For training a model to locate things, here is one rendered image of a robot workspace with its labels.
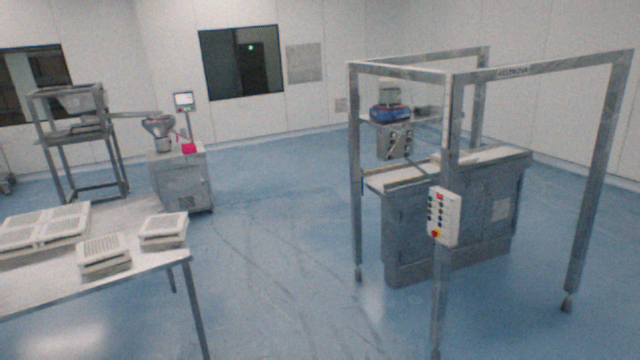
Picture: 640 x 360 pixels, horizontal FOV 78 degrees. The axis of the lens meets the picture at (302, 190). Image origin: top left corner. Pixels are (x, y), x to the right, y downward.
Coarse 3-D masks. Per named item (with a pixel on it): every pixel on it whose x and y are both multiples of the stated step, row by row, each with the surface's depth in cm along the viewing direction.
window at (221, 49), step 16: (208, 32) 654; (224, 32) 662; (240, 32) 670; (256, 32) 679; (272, 32) 688; (208, 48) 662; (224, 48) 671; (240, 48) 679; (256, 48) 688; (272, 48) 697; (208, 64) 671; (224, 64) 679; (240, 64) 688; (256, 64) 697; (272, 64) 707; (208, 80) 680; (224, 80) 689; (240, 80) 698; (256, 80) 707; (272, 80) 716; (224, 96) 698; (240, 96) 707
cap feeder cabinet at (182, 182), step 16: (176, 144) 474; (160, 160) 423; (176, 160) 429; (192, 160) 435; (160, 176) 429; (176, 176) 434; (192, 176) 440; (208, 176) 447; (160, 192) 434; (176, 192) 441; (192, 192) 447; (208, 192) 453; (176, 208) 447; (192, 208) 453; (208, 208) 461
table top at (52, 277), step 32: (96, 224) 253; (128, 224) 250; (32, 256) 221; (64, 256) 218; (160, 256) 210; (192, 256) 210; (0, 288) 194; (32, 288) 192; (64, 288) 190; (96, 288) 190; (0, 320) 174
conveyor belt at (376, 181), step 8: (480, 152) 318; (488, 152) 317; (496, 152) 315; (504, 152) 314; (512, 152) 312; (520, 152) 312; (480, 160) 301; (408, 168) 297; (416, 168) 295; (424, 168) 295; (432, 168) 293; (368, 176) 288; (376, 176) 287; (384, 176) 286; (392, 176) 285; (400, 176) 284; (408, 176) 282; (368, 184) 284; (376, 184) 274
